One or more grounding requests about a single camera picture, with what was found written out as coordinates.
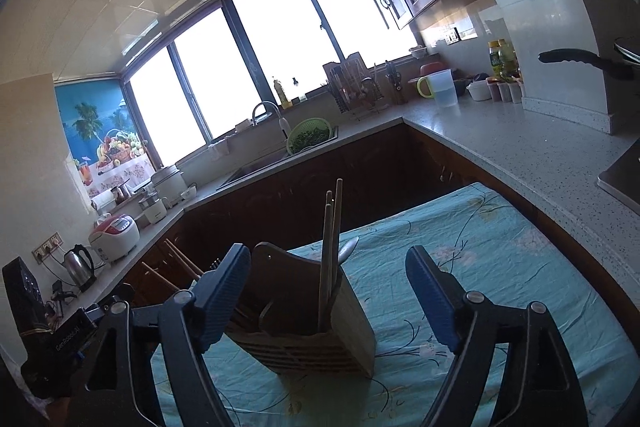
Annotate dish rack with knives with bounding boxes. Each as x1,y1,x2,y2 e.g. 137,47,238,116
322,52,386,114

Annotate steel pot with lid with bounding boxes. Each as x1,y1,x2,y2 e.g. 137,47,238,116
150,164,186,202

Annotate clear pitcher with green handle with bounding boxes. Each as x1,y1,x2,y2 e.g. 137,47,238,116
417,69,458,108

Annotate green colander with vegetables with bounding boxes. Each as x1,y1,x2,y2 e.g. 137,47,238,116
286,118,335,154

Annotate green drink bottle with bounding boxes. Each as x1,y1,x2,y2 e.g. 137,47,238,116
487,40,502,80
500,39,517,78

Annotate wooden chopstick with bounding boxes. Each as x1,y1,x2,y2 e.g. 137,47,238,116
322,190,335,323
318,203,332,333
141,262,180,294
164,240,205,279
327,178,344,308

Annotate small white electric cooker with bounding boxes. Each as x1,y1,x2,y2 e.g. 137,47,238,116
139,194,169,226

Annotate chrome sink faucet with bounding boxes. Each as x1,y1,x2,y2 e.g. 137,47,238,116
251,101,291,140

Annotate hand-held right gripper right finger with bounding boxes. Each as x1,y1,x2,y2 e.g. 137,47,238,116
405,245,586,427

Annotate white and red rice cooker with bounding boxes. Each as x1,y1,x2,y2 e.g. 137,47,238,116
89,214,141,264

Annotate wall power socket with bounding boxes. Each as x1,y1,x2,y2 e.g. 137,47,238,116
32,232,63,261

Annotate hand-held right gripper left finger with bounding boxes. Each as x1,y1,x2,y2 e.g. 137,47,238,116
67,243,252,427

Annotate wooden utensil holder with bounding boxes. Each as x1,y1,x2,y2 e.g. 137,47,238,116
220,242,377,379

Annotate paper towel roll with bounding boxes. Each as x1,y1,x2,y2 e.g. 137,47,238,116
90,192,118,214

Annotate steel stove top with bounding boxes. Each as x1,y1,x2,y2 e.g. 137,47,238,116
596,152,640,204

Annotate steel electric kettle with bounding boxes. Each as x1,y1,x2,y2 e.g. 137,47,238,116
62,244,99,293

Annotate wooden base cabinets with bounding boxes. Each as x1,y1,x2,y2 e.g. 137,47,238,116
120,117,640,323

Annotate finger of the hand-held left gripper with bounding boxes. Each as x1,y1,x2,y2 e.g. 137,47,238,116
97,284,136,310

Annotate teal floral tablecloth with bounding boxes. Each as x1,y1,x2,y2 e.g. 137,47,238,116
150,182,640,427

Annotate palm tree wall poster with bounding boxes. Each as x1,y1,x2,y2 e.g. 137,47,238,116
54,79,153,200

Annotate scissors and tools holder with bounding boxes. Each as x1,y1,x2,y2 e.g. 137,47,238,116
384,59,407,105

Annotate kitchen window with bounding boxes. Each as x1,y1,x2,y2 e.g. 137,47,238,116
122,0,421,168

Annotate yellow oil bottle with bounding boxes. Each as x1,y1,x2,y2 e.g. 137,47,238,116
272,77,294,109

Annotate steel kitchen sink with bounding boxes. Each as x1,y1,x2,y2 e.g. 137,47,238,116
216,146,292,192

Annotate pan with black handle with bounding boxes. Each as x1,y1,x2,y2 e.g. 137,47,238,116
538,37,640,82

